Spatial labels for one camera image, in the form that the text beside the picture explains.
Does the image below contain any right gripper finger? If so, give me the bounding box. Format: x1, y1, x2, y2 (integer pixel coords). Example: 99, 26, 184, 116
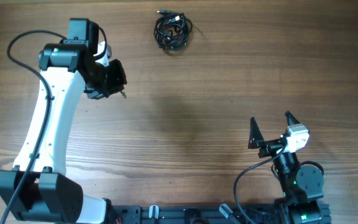
285, 111, 300, 126
248, 117, 265, 149

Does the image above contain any black USB cable bundle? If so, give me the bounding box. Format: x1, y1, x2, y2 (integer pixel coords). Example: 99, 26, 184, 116
153, 9, 194, 52

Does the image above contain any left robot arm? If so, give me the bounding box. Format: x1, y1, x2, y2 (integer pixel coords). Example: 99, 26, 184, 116
0, 18, 127, 223

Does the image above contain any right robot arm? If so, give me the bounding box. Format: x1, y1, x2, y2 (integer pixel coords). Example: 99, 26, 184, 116
248, 111, 331, 223

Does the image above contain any right camera cable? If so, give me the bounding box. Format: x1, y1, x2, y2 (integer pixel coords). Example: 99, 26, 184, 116
233, 145, 288, 224

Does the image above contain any camera cable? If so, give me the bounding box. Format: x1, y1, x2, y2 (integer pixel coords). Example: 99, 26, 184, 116
0, 29, 68, 224
233, 145, 288, 224

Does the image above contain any right grey rail clip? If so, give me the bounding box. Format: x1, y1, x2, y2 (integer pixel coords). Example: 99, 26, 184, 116
219, 203, 233, 219

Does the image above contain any grey rail clip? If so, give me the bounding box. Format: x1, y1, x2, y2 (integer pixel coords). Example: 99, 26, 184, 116
149, 205, 160, 220
219, 203, 233, 219

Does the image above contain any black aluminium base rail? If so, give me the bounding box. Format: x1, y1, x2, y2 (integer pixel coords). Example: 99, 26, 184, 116
104, 203, 332, 224

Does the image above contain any left camera cable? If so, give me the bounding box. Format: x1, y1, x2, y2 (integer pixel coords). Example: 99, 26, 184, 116
0, 29, 68, 224

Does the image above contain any left grey rail clip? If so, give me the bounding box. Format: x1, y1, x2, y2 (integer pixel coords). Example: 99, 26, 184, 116
149, 205, 160, 220

